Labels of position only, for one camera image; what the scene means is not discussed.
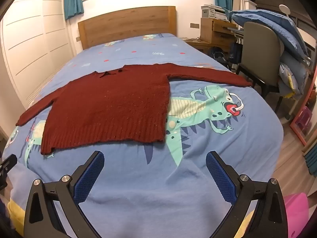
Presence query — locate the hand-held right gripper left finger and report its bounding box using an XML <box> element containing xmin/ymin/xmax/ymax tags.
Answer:
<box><xmin>23</xmin><ymin>151</ymin><xmax>106</xmax><ymax>238</ymax></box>

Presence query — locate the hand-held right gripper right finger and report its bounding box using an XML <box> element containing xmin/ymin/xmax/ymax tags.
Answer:
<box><xmin>205</xmin><ymin>151</ymin><xmax>289</xmax><ymax>238</ymax></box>

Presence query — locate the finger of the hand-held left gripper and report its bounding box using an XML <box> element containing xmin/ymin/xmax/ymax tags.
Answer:
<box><xmin>0</xmin><ymin>154</ymin><xmax>18</xmax><ymax>173</ymax></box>

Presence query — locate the dark red knitted sweater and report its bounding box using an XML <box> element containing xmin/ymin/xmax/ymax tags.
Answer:
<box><xmin>15</xmin><ymin>63</ymin><xmax>253</xmax><ymax>156</ymax></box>

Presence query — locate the yellow cloth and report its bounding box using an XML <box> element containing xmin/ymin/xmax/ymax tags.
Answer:
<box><xmin>7</xmin><ymin>200</ymin><xmax>28</xmax><ymax>230</ymax></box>

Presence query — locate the blue dinosaur print duvet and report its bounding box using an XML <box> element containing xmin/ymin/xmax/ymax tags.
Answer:
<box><xmin>0</xmin><ymin>33</ymin><xmax>284</xmax><ymax>238</ymax></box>

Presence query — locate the pink plastic object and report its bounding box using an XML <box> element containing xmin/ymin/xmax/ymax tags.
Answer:
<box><xmin>282</xmin><ymin>193</ymin><xmax>310</xmax><ymax>238</ymax></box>

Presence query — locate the pink plastic stool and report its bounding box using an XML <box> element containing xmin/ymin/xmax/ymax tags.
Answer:
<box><xmin>295</xmin><ymin>105</ymin><xmax>313</xmax><ymax>135</ymax></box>

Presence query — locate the white wardrobe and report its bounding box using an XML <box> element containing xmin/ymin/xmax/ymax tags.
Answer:
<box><xmin>0</xmin><ymin>0</ymin><xmax>83</xmax><ymax>119</ymax></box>

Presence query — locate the light blue printed bedding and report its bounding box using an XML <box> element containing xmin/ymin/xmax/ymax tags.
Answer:
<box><xmin>279</xmin><ymin>52</ymin><xmax>312</xmax><ymax>100</ymax></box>

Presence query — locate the navy tote bag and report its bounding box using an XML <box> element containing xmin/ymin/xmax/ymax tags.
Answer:
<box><xmin>229</xmin><ymin>42</ymin><xmax>242</xmax><ymax>64</ymax></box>

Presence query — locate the grey upholstered chair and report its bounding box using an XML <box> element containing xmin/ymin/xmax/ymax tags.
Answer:
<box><xmin>235</xmin><ymin>21</ymin><xmax>285</xmax><ymax>112</ymax></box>

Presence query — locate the low wooden bedside table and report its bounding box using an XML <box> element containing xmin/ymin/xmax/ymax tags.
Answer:
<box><xmin>183</xmin><ymin>38</ymin><xmax>211</xmax><ymax>52</ymax></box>

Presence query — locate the wooden drawer cabinet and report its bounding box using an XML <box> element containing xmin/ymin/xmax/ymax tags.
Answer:
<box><xmin>200</xmin><ymin>18</ymin><xmax>242</xmax><ymax>52</ymax></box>

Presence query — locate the wooden bed headboard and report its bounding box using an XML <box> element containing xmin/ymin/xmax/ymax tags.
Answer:
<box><xmin>78</xmin><ymin>6</ymin><xmax>177</xmax><ymax>50</ymax></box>

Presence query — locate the pile of blue pillows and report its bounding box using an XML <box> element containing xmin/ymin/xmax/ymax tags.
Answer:
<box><xmin>231</xmin><ymin>9</ymin><xmax>311</xmax><ymax>60</ymax></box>

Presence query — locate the white printer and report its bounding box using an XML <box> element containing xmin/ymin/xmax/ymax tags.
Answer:
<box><xmin>201</xmin><ymin>4</ymin><xmax>229</xmax><ymax>21</ymax></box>

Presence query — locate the white round lamp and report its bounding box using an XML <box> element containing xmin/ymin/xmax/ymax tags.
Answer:
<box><xmin>279</xmin><ymin>4</ymin><xmax>291</xmax><ymax>18</ymax></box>

